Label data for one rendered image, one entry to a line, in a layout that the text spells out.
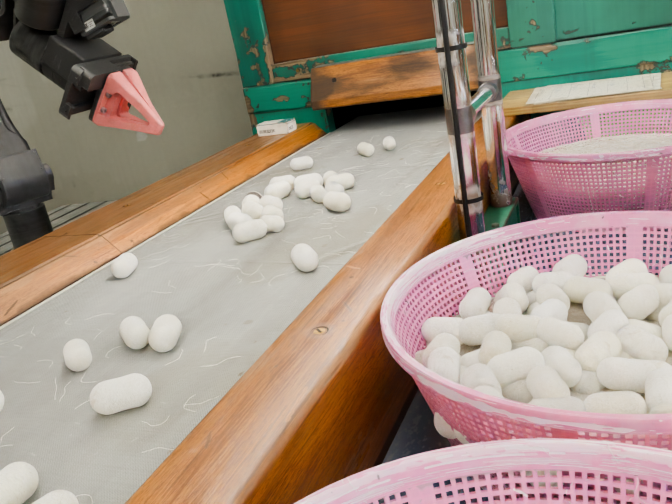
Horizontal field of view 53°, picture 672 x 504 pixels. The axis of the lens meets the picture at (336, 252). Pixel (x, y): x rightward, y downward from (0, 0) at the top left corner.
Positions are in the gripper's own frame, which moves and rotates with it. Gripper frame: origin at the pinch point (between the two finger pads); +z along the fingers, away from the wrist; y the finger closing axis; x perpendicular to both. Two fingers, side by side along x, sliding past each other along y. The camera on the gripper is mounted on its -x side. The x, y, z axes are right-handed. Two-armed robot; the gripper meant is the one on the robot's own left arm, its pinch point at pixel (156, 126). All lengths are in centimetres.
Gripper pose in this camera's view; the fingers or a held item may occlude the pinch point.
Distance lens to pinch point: 83.2
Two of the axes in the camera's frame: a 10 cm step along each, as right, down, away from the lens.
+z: 8.1, 5.8, -1.0
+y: 3.7, -3.7, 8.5
